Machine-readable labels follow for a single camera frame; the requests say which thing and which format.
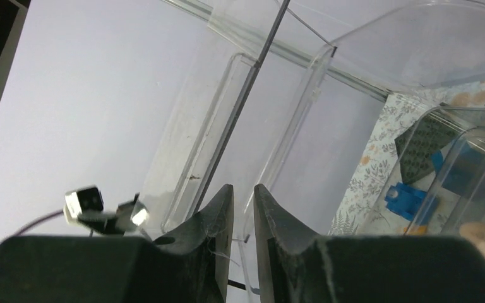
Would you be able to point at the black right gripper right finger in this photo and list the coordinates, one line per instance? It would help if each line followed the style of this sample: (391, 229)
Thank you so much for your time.
(297, 264)

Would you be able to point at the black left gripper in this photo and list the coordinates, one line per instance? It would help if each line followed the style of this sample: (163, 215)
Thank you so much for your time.
(85, 207)

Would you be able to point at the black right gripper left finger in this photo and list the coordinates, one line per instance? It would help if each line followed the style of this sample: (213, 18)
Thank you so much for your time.
(188, 264)

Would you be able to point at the clear acrylic organizer box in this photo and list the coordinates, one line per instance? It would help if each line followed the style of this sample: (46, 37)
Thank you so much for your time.
(282, 94)

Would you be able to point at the blue toy car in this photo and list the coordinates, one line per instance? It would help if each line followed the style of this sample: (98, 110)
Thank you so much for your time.
(404, 200)

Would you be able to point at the dark grey building plate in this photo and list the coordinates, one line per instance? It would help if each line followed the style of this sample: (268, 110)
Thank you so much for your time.
(418, 143)

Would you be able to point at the blue toy block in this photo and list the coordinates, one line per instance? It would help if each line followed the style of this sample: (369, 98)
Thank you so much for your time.
(460, 169)

